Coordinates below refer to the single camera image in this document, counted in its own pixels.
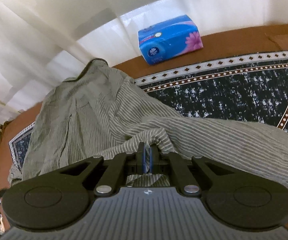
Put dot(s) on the grey striped shirt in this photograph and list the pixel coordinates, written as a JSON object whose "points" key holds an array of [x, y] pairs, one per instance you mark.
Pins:
{"points": [[103, 112]]}

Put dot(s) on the dark patterned rug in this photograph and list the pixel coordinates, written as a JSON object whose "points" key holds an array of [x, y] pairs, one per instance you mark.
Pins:
{"points": [[230, 94]]}

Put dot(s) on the blue tissue pack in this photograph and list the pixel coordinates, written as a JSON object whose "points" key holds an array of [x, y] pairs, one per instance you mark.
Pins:
{"points": [[171, 38]]}

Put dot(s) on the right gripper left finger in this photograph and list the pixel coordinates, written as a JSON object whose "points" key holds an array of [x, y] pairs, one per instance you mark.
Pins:
{"points": [[114, 172]]}

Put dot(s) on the white curtain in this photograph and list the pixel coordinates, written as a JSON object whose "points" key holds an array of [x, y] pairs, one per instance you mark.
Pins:
{"points": [[42, 42]]}

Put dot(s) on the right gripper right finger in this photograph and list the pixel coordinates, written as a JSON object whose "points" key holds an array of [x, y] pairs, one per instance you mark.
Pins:
{"points": [[176, 168]]}

